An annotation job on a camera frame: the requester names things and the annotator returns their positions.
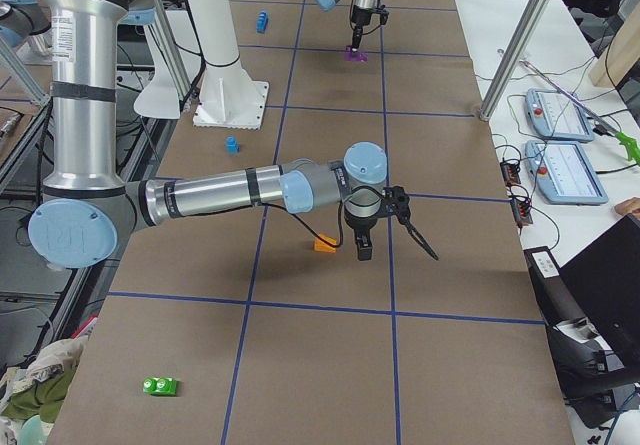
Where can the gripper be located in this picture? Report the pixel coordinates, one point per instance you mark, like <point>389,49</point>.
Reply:
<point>359,17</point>
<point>360,228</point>

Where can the purple trapezoid block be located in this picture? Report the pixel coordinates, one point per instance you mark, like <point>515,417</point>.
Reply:
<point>354,55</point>

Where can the orange trapezoid block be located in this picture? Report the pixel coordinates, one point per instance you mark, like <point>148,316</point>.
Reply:
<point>325,244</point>

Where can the long blue block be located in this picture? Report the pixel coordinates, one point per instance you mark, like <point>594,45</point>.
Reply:
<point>262,21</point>

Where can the lower teach pendant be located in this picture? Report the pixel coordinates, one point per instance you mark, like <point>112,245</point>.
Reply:
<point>563,174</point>

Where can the teach pendant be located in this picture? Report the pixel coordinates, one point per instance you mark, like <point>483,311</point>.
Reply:
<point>553,116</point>
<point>563,174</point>

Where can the small blue block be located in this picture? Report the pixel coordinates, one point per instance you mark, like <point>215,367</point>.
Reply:
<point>232,145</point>

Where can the upper teach pendant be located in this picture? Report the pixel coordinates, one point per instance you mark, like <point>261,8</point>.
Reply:
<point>553,116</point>

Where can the black laptop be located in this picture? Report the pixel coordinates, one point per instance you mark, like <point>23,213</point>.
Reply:
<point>604,281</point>

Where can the reacher grabber tool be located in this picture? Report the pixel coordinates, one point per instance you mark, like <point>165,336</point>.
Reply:
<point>604,127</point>

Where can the green block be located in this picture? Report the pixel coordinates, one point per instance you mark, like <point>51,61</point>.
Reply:
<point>160,386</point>

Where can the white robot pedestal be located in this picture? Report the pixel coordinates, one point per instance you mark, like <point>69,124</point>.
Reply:
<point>228,96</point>

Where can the aluminium frame post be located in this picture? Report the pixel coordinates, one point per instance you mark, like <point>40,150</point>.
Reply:
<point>516,46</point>

